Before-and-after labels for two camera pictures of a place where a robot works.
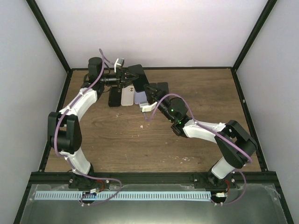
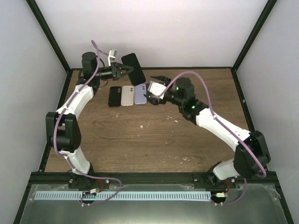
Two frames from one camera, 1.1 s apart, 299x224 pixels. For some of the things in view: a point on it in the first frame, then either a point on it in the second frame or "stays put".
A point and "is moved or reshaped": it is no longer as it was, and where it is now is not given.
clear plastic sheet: (250, 204) stays put
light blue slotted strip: (123, 196) stays put
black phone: (139, 83) is moved or reshaped
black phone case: (114, 96) stays put
